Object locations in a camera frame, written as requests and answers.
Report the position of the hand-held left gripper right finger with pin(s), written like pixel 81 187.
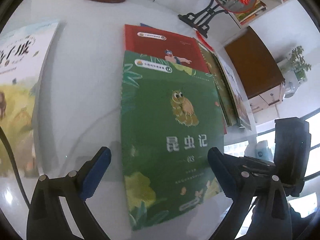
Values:
pixel 221 172

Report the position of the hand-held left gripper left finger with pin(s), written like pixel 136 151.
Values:
pixel 96 173

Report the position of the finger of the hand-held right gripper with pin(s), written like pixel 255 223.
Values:
pixel 260 161

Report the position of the green owl cover book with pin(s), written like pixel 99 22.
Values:
pixel 162 120

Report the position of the large yellow meadow book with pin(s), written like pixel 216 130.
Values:
pixel 20 92

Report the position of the row of white and green books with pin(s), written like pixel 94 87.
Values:
pixel 250 17

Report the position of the light blue packet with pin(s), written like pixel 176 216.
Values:
pixel 263 151

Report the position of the small yellow meadow book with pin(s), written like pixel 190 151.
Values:
pixel 240 100

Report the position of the dark green cover book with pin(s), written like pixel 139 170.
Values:
pixel 225 97

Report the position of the green potted plant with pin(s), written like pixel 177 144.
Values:
pixel 297 62

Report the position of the brown wooden cabinet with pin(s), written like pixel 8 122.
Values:
pixel 252 62

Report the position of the red tassel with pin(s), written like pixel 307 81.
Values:
pixel 201 37

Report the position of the white bookshelf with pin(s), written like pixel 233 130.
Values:
pixel 270 12

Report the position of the red cover book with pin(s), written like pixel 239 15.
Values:
pixel 155 42

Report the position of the blue cover book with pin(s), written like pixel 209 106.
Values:
pixel 145 25

